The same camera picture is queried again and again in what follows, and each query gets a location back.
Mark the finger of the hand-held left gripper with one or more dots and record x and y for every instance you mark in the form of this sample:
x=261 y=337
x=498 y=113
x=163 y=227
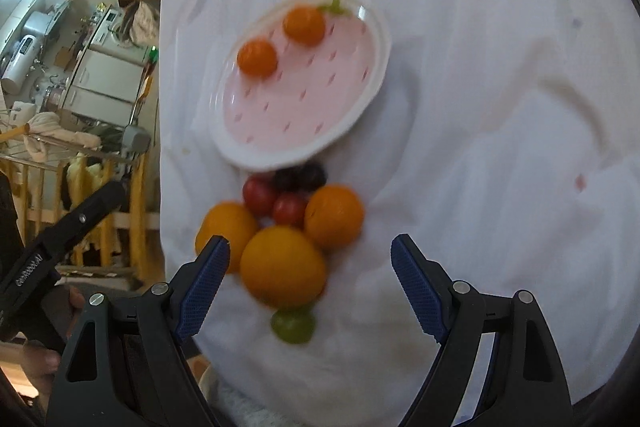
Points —
x=95 y=207

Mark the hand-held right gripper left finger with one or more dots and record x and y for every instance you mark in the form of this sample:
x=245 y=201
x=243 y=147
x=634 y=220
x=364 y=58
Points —
x=205 y=287

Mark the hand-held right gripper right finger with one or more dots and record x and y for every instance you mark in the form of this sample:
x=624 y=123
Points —
x=417 y=294

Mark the large yellowish orange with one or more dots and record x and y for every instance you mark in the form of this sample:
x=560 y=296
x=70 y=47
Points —
x=282 y=267

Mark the green grape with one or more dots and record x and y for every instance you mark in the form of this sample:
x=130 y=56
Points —
x=293 y=324

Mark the dark grape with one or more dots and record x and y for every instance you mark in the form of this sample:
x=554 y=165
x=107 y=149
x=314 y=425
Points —
x=314 y=176
x=287 y=178

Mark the pink and white plate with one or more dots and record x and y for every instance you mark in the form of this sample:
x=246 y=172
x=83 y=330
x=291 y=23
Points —
x=310 y=97

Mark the small mandarin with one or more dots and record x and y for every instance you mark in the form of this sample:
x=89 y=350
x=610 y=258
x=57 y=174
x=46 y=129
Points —
x=304 y=26
x=257 y=59

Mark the person's left hand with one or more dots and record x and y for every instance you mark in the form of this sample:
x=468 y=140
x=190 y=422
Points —
x=72 y=302

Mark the grey box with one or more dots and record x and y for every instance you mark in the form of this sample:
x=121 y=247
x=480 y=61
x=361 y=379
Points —
x=135 y=139

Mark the cream cloth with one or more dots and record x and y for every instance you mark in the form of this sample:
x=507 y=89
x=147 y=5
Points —
x=45 y=127

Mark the white cabinet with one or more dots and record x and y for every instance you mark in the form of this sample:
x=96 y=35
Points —
x=107 y=77

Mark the white printed blanket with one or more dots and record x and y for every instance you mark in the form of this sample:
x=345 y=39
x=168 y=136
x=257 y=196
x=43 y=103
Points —
x=500 y=157

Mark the white appliance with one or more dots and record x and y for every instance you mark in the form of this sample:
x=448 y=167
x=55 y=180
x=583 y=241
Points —
x=25 y=52

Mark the white washing machine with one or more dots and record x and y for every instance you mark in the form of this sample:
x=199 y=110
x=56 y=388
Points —
x=107 y=26

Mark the floral cloth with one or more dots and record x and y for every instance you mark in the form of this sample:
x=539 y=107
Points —
x=142 y=19

